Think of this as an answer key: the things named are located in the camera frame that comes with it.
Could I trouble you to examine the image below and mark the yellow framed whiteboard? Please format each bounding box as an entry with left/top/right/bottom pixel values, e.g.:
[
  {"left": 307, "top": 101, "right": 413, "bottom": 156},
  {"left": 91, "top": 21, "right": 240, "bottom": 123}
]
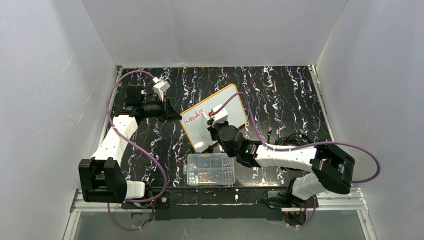
[{"left": 180, "top": 83, "right": 248, "bottom": 153}]

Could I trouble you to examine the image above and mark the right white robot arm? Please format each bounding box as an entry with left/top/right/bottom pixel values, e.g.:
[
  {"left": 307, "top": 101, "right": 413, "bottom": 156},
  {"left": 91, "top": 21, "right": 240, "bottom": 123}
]
[{"left": 206, "top": 119, "right": 355, "bottom": 201}]

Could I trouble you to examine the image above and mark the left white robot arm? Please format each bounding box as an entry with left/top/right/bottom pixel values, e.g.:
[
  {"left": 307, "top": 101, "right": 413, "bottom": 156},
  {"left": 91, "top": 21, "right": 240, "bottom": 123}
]
[{"left": 78, "top": 80, "right": 182, "bottom": 204}]

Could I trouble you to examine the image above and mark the clear plastic screw box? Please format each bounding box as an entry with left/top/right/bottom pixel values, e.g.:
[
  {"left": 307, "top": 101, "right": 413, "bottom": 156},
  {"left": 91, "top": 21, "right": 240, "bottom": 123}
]
[{"left": 186, "top": 153, "right": 236, "bottom": 186}]

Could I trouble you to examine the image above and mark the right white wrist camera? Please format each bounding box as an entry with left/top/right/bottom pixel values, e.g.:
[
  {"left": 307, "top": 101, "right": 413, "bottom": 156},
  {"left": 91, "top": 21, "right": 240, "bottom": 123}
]
[{"left": 209, "top": 104, "right": 228, "bottom": 127}]

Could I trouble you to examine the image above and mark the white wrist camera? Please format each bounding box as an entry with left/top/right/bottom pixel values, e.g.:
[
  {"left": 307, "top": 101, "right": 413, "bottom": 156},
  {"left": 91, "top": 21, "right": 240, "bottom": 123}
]
[
  {"left": 152, "top": 77, "right": 170, "bottom": 102},
  {"left": 209, "top": 104, "right": 228, "bottom": 127}
]

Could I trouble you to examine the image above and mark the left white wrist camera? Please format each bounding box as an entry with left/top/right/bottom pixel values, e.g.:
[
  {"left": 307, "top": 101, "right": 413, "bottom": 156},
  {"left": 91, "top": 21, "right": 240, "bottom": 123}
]
[{"left": 152, "top": 77, "right": 170, "bottom": 102}]

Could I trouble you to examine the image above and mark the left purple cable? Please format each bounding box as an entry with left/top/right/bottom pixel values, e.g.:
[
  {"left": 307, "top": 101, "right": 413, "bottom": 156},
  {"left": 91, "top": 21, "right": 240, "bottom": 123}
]
[{"left": 105, "top": 69, "right": 170, "bottom": 231}]

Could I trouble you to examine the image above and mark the aluminium side rail left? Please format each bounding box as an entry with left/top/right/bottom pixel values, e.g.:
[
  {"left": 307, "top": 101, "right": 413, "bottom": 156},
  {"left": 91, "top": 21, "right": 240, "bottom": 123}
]
[{"left": 92, "top": 65, "right": 124, "bottom": 166}]

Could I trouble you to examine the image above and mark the aluminium side rail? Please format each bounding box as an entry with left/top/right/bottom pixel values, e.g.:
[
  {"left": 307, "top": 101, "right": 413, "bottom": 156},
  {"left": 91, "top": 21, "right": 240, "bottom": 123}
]
[
  {"left": 308, "top": 64, "right": 334, "bottom": 140},
  {"left": 92, "top": 65, "right": 124, "bottom": 166}
]

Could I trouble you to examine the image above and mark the black ethernet cable teal plug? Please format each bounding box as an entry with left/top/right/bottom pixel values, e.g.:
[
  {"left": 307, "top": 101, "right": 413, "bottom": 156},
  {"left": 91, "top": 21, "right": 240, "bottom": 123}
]
[{"left": 273, "top": 130, "right": 314, "bottom": 147}]

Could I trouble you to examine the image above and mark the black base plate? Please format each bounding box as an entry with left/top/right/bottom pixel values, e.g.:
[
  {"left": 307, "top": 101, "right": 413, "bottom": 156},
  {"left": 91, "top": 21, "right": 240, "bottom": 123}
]
[{"left": 121, "top": 186, "right": 319, "bottom": 222}]

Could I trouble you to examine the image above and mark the aluminium side rail right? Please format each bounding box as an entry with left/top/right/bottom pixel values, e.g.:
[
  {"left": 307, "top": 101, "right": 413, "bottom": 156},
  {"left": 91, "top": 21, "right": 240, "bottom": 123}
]
[{"left": 308, "top": 64, "right": 334, "bottom": 140}]

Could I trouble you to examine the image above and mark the aluminium front rail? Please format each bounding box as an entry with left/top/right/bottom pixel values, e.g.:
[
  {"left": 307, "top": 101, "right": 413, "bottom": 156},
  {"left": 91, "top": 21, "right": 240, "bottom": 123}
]
[{"left": 70, "top": 187, "right": 369, "bottom": 213}]

